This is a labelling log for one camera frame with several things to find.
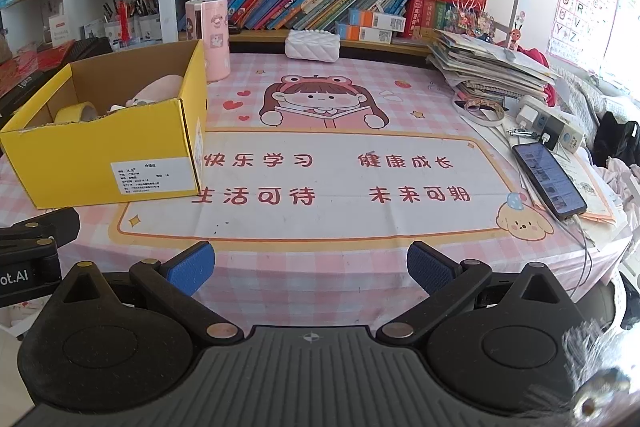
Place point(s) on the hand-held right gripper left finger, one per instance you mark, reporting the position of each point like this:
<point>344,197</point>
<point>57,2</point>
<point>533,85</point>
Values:
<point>192,268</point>

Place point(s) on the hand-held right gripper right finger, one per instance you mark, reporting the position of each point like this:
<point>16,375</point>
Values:
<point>430,268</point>

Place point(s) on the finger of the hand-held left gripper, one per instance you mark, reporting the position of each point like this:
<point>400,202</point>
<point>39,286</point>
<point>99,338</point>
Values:
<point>60,224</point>
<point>25,248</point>

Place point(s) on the yellow cardboard box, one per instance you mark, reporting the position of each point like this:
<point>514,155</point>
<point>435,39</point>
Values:
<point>100,157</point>

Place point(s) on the yellow tape roll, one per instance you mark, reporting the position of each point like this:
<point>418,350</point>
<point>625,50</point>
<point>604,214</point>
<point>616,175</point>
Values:
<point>75,112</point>

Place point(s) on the grey blue toy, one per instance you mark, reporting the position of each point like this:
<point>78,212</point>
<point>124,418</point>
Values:
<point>140,103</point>

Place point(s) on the pale pink plush toy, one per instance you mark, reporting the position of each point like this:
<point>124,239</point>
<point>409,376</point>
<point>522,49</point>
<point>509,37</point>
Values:
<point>157,91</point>

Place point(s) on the pink printed tablecloth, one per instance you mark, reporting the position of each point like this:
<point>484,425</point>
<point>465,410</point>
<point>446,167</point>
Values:
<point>325,217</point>

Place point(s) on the black smartphone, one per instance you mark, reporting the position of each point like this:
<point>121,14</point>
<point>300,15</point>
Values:
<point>547,179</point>

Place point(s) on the red paper decoration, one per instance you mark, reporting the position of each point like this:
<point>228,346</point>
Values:
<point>25,67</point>

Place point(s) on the patterned ribbon roll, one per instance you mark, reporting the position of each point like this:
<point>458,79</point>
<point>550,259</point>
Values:
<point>485,112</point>

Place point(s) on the loose printed paper sheets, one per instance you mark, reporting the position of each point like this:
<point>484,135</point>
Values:
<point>595,187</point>

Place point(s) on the stack of papers and booklets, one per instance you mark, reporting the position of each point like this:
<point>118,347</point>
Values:
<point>490,67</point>

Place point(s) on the red knot tassel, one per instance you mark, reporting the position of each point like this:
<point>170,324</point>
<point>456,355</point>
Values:
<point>122,22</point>

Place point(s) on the row of pen cups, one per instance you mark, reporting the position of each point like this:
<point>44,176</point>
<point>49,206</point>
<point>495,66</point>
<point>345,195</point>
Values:
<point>145,29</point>

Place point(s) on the pink humidifier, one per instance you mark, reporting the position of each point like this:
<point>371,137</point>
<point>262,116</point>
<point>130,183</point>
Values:
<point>215,42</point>

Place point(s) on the black bag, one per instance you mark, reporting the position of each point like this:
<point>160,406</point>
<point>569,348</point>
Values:
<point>617,139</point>

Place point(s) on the red cloth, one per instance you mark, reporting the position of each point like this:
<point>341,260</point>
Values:
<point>537,57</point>

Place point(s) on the grey knitted blanket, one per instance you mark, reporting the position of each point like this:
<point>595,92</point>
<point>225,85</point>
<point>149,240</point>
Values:
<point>590,92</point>

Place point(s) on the orange and white box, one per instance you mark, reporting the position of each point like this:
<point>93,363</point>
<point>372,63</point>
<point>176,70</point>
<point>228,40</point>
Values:
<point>364,33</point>
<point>377,19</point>

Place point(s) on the small deer figurine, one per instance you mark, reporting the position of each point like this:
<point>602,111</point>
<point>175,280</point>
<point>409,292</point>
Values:
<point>516,34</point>

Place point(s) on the colourful crown ornament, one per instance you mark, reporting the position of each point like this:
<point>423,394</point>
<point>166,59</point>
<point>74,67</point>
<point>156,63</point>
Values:
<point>470,21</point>

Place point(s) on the white quilted pouch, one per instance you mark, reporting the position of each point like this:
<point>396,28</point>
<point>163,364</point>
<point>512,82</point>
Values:
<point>312,47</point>

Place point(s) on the red upright books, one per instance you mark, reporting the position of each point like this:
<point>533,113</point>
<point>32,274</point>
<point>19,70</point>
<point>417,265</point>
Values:
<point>425,17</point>

